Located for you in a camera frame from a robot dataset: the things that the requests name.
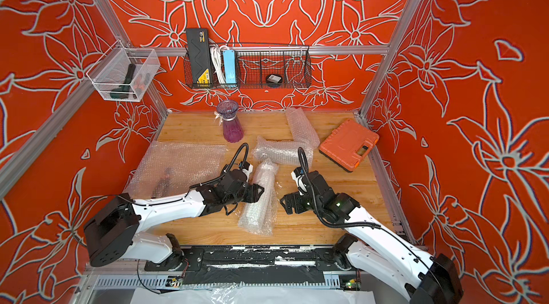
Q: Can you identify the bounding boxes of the bubble clear vase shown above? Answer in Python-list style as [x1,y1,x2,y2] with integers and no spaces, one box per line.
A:
[238,158,279,235]

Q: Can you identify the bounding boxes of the purple blue glass vase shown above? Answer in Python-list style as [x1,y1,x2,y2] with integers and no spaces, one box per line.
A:
[214,100,244,143]

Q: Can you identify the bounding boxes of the bubble wrap sheet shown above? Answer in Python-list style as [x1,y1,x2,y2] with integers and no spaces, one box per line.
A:
[124,141,227,199]

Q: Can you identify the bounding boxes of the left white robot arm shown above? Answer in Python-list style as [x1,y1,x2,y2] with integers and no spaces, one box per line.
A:
[84,169,265,271]

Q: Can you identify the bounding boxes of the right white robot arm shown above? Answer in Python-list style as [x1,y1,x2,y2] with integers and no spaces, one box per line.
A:
[280,167,464,303]

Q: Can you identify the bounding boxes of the bubble wrapped bundle middle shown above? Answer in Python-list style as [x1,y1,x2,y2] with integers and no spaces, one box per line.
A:
[252,136,314,167]

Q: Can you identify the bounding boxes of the bubble wrapped bundle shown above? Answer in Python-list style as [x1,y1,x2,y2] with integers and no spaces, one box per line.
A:
[285,108,320,149]
[252,136,314,167]

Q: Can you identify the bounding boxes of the bubble wrapped bundle rear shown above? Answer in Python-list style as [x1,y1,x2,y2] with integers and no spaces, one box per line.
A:
[285,108,320,149]

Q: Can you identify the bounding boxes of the orange plastic tool case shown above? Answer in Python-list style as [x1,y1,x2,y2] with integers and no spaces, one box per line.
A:
[319,119,380,172]

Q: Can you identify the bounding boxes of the orange black pliers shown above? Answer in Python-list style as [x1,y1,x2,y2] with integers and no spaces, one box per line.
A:
[152,168,172,198]

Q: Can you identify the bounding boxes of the small black round device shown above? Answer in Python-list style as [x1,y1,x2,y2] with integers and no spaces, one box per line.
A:
[265,74,284,88]

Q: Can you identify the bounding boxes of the light blue box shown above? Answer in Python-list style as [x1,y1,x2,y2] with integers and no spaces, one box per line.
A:
[222,49,237,87]

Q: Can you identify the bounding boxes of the black box with yellow label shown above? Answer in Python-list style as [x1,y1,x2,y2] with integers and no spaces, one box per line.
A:
[186,28,213,88]

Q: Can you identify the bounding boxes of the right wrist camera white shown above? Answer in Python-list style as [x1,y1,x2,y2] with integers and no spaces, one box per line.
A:
[291,167,307,195]

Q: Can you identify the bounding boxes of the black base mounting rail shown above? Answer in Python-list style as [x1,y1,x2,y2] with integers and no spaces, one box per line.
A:
[144,245,366,289]

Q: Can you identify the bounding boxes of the black wire wall basket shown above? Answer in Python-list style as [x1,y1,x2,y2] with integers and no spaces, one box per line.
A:
[183,43,313,90]

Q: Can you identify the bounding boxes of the white coiled cable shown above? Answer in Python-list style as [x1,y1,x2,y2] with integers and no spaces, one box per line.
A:
[211,45,232,86]

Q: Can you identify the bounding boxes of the dark green handled tool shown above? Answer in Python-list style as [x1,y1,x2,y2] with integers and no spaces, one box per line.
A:
[110,63,136,100]

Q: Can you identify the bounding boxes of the clear acrylic wall bin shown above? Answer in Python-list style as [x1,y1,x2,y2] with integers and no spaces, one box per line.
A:
[86,40,160,102]

